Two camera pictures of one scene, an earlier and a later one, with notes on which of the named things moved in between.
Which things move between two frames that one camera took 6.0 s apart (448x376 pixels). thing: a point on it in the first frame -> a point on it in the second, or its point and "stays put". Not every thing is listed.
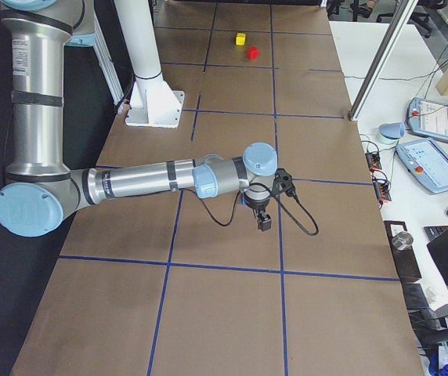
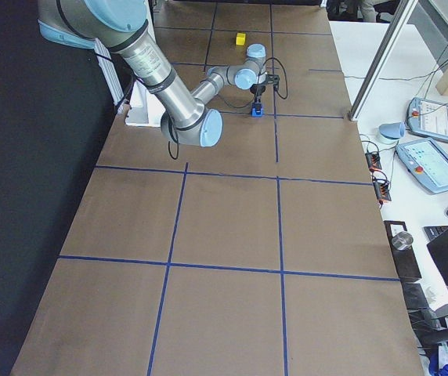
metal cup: x=402 y=240 stays put
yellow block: x=240 y=38 stays put
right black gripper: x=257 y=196 -> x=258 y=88
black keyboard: x=431 y=232 stays put
